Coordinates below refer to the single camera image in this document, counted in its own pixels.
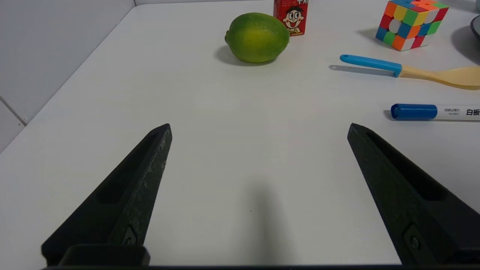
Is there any blue-handled yellow spoon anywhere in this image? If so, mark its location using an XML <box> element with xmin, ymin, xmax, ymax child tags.
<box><xmin>340</xmin><ymin>54</ymin><xmax>480</xmax><ymax>90</ymax></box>

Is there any blue whiteboard marker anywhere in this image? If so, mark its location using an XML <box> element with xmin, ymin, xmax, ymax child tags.
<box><xmin>391</xmin><ymin>103</ymin><xmax>480</xmax><ymax>121</ymax></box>

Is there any red milk carton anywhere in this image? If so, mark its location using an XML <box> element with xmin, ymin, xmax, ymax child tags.
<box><xmin>273</xmin><ymin>0</ymin><xmax>309</xmax><ymax>36</ymax></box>

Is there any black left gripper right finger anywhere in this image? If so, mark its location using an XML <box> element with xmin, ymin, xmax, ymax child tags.
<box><xmin>347</xmin><ymin>123</ymin><xmax>480</xmax><ymax>266</ymax></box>

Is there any multicoloured puzzle cube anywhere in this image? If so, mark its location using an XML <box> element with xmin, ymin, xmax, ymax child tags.
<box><xmin>376</xmin><ymin>0</ymin><xmax>449</xmax><ymax>51</ymax></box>

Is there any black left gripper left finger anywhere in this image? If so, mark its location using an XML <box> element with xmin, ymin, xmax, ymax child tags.
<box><xmin>41</xmin><ymin>123</ymin><xmax>173</xmax><ymax>266</ymax></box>

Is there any green lime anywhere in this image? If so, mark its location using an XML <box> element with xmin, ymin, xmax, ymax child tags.
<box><xmin>225</xmin><ymin>12</ymin><xmax>290</xmax><ymax>63</ymax></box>

